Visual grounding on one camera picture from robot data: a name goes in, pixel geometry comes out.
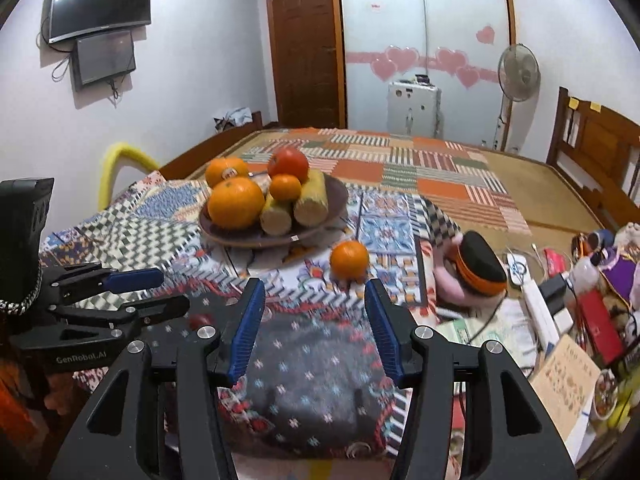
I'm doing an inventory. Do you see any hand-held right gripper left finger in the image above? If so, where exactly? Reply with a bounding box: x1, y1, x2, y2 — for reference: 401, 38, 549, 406
47, 277, 267, 480

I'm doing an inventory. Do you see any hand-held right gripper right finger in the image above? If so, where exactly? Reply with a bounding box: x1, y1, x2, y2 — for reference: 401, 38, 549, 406
364, 277, 578, 480

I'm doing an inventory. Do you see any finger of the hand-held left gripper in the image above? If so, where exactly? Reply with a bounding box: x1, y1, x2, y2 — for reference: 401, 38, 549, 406
47, 262, 165, 307
10, 295, 191, 351

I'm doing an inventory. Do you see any brown round plate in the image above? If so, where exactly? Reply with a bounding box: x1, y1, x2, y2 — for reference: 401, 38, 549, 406
198, 172, 350, 250

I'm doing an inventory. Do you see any yellow corn cob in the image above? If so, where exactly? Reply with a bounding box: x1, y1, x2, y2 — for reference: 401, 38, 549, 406
260, 191, 296, 237
292, 168, 330, 227

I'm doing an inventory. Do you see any large orange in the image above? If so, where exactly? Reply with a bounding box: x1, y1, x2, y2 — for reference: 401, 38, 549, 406
207, 176, 266, 231

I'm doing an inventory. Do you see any orange with sticker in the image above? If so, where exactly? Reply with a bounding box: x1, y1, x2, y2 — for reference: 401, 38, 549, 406
205, 157, 251, 188

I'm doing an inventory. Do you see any small tangerine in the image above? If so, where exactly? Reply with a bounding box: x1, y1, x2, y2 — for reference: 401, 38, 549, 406
269, 174, 303, 202

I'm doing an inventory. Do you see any red tomato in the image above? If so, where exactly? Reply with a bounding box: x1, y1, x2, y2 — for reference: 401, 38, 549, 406
267, 146, 310, 184

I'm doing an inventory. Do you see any tile patterned cloth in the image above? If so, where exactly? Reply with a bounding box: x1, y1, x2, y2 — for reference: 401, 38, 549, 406
40, 170, 466, 461

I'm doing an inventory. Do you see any plush toy with black cap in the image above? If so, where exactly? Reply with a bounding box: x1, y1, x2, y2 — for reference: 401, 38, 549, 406
432, 230, 508, 308

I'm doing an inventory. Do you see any yellow foam tube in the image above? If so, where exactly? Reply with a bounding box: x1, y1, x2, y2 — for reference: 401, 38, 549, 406
98, 142, 161, 211

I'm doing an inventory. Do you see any wooden footboard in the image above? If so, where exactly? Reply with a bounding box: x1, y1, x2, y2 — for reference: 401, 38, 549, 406
157, 110, 266, 181

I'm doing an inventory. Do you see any white charger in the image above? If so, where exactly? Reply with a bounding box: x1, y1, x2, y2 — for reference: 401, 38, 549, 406
507, 254, 531, 286

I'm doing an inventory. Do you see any white power strip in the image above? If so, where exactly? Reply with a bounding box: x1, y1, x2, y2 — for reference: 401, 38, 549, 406
520, 280, 561, 346

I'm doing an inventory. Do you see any striped patchwork blanket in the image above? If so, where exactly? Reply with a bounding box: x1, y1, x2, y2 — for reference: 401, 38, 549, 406
240, 127, 532, 236

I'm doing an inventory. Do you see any red packet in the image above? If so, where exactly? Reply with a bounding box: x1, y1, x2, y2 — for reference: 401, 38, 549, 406
545, 247, 568, 276

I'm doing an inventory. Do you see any beige printed box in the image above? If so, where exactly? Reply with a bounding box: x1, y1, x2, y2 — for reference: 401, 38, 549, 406
530, 335, 601, 461

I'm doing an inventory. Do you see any crumpled bag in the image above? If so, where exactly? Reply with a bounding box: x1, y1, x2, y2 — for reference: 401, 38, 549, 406
214, 107, 253, 133

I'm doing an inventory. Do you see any white bottle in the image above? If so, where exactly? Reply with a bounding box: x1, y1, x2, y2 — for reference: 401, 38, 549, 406
570, 255, 601, 286

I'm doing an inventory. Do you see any red box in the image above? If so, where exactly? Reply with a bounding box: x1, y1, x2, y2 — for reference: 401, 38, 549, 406
575, 290, 626, 366

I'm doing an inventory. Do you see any woven bed mat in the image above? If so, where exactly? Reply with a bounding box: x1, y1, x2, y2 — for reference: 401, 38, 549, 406
185, 127, 606, 233

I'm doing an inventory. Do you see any white appliance box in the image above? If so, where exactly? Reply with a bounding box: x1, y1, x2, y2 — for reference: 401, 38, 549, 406
387, 79, 443, 139

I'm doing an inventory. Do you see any purple cloth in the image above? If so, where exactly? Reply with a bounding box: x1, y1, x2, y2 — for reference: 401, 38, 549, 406
600, 252, 638, 301

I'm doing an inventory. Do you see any wooden headboard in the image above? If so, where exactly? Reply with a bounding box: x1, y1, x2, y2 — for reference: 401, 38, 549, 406
545, 86, 640, 233

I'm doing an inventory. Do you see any brown wooden door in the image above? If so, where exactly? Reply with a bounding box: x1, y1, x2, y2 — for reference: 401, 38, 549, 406
265, 0, 346, 131

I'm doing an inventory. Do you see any standing fan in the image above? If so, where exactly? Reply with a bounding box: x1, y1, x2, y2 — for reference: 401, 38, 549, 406
492, 42, 541, 153

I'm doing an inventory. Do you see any wardrobe with heart stickers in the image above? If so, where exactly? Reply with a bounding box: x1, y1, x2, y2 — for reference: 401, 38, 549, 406
337, 0, 516, 153

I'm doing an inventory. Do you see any small wall monitor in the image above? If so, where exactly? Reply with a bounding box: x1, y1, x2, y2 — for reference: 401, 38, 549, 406
74, 30, 137, 92

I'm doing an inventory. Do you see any black wall television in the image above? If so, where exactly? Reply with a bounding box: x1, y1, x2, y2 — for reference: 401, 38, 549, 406
47, 0, 152, 45

